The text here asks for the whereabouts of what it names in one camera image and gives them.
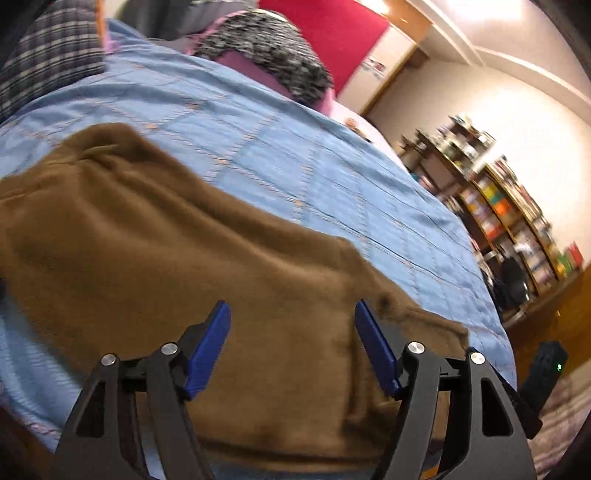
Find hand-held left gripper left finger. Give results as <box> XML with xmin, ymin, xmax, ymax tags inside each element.
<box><xmin>48</xmin><ymin>300</ymin><xmax>232</xmax><ymax>480</ymax></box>

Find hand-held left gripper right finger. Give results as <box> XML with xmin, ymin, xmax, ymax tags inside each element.
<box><xmin>355</xmin><ymin>299</ymin><xmax>543</xmax><ymax>480</ymax></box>

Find brown fleece pants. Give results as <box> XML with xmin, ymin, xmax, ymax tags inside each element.
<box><xmin>0</xmin><ymin>124</ymin><xmax>469</xmax><ymax>472</ymax></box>

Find black chair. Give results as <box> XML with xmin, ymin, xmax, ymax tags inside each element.
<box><xmin>485</xmin><ymin>251</ymin><xmax>529</xmax><ymax>319</ymax></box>

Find wooden bookshelf with books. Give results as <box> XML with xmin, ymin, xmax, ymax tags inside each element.
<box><xmin>434</xmin><ymin>157</ymin><xmax>585</xmax><ymax>296</ymax></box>

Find dark wooden desk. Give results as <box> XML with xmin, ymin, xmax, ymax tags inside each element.
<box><xmin>399</xmin><ymin>134</ymin><xmax>462</xmax><ymax>185</ymax></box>

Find lilac bed sheet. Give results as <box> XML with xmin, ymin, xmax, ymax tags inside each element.
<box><xmin>332</xmin><ymin>99</ymin><xmax>407</xmax><ymax>171</ymax></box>

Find blue checked bedspread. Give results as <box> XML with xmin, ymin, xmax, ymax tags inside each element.
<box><xmin>0</xmin><ymin>18</ymin><xmax>518</xmax><ymax>457</ymax></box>

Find desktop shelf organiser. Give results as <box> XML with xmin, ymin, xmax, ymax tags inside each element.
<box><xmin>436</xmin><ymin>115</ymin><xmax>497</xmax><ymax>171</ymax></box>

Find wooden wardrobe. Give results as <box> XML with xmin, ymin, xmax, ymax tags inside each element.
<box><xmin>337</xmin><ymin>0</ymin><xmax>432</xmax><ymax>116</ymax></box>

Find black white patterned pillow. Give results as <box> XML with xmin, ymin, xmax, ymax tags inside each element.
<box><xmin>194</xmin><ymin>9</ymin><xmax>334</xmax><ymax>106</ymax></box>

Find red headboard panel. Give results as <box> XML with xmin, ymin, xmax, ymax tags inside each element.
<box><xmin>259</xmin><ymin>0</ymin><xmax>391</xmax><ymax>97</ymax></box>

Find grey padded headboard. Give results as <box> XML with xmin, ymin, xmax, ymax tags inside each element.
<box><xmin>111</xmin><ymin>0</ymin><xmax>254</xmax><ymax>44</ymax></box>

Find dark plaid pillow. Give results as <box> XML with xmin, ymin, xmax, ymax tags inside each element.
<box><xmin>0</xmin><ymin>0</ymin><xmax>109</xmax><ymax>123</ymax></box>

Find orange trimmed cloth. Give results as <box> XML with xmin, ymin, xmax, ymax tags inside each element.
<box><xmin>95</xmin><ymin>0</ymin><xmax>110</xmax><ymax>43</ymax></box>

